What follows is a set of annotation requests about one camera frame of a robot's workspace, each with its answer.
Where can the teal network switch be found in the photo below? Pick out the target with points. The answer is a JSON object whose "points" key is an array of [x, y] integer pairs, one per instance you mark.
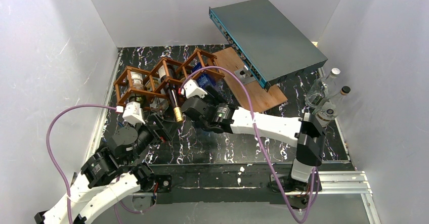
{"points": [[270, 46]]}

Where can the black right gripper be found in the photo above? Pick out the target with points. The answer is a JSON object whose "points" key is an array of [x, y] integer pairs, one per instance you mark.
{"points": [[191, 106]]}

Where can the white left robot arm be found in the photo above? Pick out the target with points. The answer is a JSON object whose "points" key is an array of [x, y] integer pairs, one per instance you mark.
{"points": [[114, 172]]}

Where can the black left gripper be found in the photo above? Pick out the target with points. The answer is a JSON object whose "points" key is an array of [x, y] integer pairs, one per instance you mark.
{"points": [[160, 128]]}

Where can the dark bottle gold cap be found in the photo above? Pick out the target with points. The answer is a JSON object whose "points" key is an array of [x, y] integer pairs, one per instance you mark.
{"points": [[171, 90]]}

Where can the brown wooden wine rack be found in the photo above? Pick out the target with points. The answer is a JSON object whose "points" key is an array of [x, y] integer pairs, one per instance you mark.
{"points": [[123, 85]]}

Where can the metal bracket on board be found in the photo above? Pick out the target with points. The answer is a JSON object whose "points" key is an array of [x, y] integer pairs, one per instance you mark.
{"points": [[244, 75]]}

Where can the black base beam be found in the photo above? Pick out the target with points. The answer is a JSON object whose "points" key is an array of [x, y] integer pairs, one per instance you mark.
{"points": [[215, 183]]}

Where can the clear glass bottle dark label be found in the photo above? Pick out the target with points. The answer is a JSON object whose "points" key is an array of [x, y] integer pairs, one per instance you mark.
{"points": [[322, 88]]}

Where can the green bottle silver cap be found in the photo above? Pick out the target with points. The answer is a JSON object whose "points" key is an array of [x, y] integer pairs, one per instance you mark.
{"points": [[137, 81]]}

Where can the blue glass bottle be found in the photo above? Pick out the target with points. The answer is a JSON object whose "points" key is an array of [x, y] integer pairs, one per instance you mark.
{"points": [[205, 80]]}

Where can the clear bottle white label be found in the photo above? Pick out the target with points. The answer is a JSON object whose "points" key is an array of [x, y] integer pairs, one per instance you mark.
{"points": [[330, 108]]}

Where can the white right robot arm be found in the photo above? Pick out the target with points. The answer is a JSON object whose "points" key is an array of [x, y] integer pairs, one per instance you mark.
{"points": [[304, 133]]}

